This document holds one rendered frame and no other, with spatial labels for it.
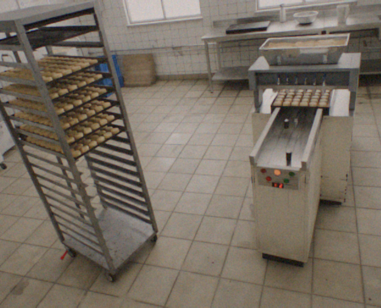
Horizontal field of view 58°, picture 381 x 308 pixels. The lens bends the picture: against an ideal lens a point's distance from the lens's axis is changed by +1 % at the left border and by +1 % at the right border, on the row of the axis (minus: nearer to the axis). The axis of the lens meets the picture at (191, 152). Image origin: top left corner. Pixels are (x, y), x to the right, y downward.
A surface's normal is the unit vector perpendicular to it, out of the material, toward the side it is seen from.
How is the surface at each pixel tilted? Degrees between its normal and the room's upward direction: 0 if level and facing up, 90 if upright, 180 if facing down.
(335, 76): 90
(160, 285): 0
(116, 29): 90
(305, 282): 0
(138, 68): 68
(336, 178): 90
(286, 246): 90
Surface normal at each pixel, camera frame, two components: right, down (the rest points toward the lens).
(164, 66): -0.32, 0.51
